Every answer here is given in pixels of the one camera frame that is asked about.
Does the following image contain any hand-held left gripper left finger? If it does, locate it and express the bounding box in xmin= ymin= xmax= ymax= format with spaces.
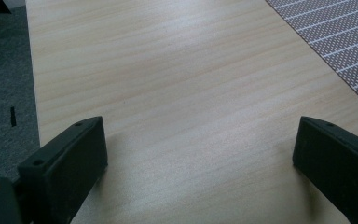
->
xmin=18 ymin=116 xmax=109 ymax=224

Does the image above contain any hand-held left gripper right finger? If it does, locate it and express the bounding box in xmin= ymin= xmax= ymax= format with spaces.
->
xmin=292 ymin=116 xmax=358 ymax=224

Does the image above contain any small black floor strip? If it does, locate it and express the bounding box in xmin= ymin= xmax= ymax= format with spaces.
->
xmin=10 ymin=106 xmax=18 ymax=128

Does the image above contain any grey striped placemat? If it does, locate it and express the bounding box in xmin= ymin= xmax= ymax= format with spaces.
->
xmin=265 ymin=0 xmax=358 ymax=113

